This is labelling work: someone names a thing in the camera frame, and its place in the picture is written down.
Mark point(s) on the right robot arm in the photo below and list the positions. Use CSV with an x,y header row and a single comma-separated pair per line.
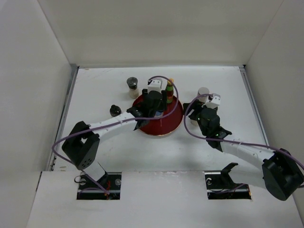
x,y
277,170

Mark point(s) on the silver-lid spice jar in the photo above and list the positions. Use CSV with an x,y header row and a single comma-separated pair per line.
x,y
159,113
201,91

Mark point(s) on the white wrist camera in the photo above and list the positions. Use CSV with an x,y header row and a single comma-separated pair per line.
x,y
155,85
213,101

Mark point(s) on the dark-cap grinder jar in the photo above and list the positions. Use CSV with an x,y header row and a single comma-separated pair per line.
x,y
115,110
194,122
132,83

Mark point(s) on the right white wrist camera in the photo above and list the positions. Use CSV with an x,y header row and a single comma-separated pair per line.
x,y
213,101

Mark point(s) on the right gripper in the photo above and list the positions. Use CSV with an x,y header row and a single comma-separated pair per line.
x,y
194,105

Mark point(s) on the sauce bottle yellow cap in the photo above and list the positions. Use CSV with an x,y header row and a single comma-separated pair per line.
x,y
170,91

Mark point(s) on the red round tray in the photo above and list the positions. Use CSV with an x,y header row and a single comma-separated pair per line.
x,y
172,118

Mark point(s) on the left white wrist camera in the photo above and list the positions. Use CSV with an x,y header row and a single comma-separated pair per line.
x,y
155,85

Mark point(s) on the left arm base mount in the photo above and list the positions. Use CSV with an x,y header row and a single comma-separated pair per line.
x,y
88,190

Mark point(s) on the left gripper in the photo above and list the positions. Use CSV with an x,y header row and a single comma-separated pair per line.
x,y
163,92

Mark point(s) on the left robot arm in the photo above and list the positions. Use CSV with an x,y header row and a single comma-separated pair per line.
x,y
82,149

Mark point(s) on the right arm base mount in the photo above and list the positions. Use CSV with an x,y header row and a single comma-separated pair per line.
x,y
220,186

